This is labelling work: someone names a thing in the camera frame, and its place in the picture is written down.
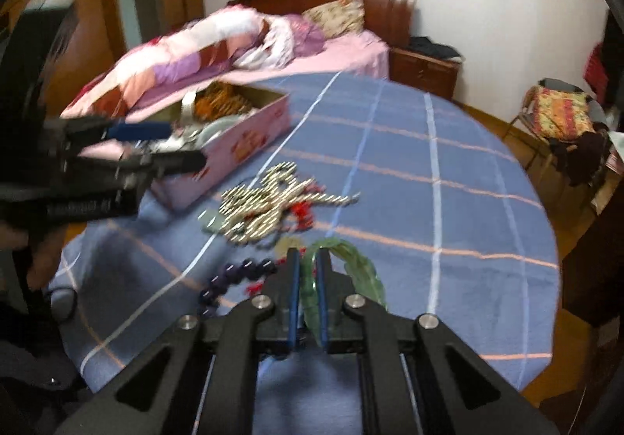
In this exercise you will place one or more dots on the purple garment on bed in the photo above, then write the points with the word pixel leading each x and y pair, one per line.
pixel 308 38

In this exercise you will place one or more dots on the floral pillow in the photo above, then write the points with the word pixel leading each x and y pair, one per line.
pixel 338 18

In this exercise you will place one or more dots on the hanging dark coats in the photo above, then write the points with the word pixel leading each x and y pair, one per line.
pixel 612 55

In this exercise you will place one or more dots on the pale jade pendant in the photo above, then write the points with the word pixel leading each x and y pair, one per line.
pixel 211 221

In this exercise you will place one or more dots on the silver wristwatch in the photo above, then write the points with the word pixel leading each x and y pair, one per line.
pixel 187 129

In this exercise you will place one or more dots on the dark clothes on nightstand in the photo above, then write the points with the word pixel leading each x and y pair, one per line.
pixel 426 47

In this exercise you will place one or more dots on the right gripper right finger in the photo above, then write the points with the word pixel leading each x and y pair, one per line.
pixel 416 376

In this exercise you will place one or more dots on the colourful cushion on chair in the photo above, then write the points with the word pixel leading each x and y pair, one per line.
pixel 559 115

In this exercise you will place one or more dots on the dark wooden desk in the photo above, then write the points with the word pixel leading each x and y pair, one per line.
pixel 593 270

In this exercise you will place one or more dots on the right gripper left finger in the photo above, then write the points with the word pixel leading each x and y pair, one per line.
pixel 199 377

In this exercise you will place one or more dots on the pink bed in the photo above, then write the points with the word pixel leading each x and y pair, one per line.
pixel 317 59

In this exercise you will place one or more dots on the red cord coin charm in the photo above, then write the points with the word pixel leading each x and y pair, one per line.
pixel 270 265

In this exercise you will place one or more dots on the pink patchwork quilt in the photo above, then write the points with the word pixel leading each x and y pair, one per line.
pixel 232 37

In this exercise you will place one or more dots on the wooden nightstand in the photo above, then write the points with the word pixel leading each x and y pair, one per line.
pixel 428 74

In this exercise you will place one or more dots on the pink tin box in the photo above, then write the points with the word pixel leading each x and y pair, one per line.
pixel 268 120

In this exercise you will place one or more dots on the left hand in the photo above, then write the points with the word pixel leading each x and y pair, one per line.
pixel 43 254

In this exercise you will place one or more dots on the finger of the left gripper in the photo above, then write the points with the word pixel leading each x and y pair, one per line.
pixel 136 172
pixel 99 129

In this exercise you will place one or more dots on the pale jade bangle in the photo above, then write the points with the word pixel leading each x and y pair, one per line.
pixel 215 128

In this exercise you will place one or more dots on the red hanging jacket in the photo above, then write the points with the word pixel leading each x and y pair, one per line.
pixel 595 75

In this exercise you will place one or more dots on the dark garment on chair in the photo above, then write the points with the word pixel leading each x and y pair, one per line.
pixel 582 160

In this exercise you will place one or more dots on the blue plaid tablecloth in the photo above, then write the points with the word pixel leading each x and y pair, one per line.
pixel 446 214

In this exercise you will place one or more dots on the rattan chair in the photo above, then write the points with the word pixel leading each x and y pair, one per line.
pixel 542 146

